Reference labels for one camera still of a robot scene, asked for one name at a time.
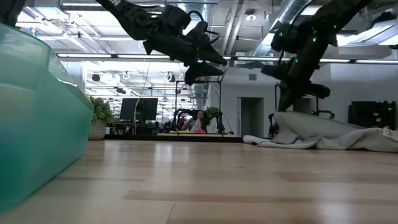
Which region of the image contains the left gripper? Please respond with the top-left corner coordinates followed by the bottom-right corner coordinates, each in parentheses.
top-left (144, 32), bottom-right (228, 85)

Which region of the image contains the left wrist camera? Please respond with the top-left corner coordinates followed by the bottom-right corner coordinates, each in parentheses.
top-left (186, 21), bottom-right (210, 43)

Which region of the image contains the linear ceiling light strip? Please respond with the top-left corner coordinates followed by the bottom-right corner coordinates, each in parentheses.
top-left (57, 53), bottom-right (398, 65)

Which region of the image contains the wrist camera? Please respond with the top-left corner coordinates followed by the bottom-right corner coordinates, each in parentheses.
top-left (261, 63), bottom-right (290, 80)
top-left (186, 21), bottom-right (210, 43)

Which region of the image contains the black storage cabinet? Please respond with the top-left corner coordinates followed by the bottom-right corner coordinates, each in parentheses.
top-left (348, 100), bottom-right (397, 131)

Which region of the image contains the grey microfiber towel white tag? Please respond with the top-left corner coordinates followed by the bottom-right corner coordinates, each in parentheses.
top-left (273, 111), bottom-right (398, 153)

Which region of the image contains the large plant in white pot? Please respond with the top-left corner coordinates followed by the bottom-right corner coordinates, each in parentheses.
top-left (88, 96), bottom-right (116, 141)

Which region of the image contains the small green potted plant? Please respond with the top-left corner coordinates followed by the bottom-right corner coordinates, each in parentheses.
top-left (205, 106), bottom-right (221, 134)

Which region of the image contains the black computer monitor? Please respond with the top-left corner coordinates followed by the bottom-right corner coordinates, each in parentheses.
top-left (119, 97), bottom-right (159, 122)

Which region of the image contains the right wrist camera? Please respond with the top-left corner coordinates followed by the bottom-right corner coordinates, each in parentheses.
top-left (261, 63), bottom-right (290, 80)

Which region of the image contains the person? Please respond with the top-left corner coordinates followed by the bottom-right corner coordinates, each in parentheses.
top-left (182, 110), bottom-right (208, 133)

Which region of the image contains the teal translucent plastic bin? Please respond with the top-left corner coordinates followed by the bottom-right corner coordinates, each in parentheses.
top-left (0, 23), bottom-right (95, 215)

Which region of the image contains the background wooden table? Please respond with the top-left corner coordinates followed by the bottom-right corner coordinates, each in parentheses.
top-left (157, 133), bottom-right (243, 143)

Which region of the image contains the silver spiral air duct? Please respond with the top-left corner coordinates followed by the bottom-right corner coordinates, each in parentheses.
top-left (178, 0), bottom-right (215, 108)
top-left (253, 0), bottom-right (313, 57)

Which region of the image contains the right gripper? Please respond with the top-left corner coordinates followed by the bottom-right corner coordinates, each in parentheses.
top-left (277, 67), bottom-right (331, 112)

